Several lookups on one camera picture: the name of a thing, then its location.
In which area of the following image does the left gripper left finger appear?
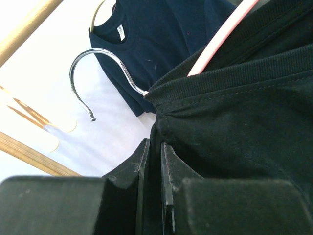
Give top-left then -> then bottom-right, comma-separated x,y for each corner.
102,139 -> 150,235

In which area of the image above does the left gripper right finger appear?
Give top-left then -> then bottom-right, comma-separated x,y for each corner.
160,142 -> 203,233

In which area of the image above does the black t shirt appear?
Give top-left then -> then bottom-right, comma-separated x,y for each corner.
143,0 -> 313,211

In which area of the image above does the pink hanger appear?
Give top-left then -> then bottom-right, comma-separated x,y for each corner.
69,0 -> 256,116

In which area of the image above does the wooden hanger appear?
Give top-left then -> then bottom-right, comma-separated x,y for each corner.
0,105 -> 59,153
0,86 -> 77,133

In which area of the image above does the navy t shirt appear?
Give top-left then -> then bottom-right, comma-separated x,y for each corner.
88,0 -> 237,117

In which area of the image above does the wooden clothes rack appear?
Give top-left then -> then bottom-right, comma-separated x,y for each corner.
0,0 -> 78,176

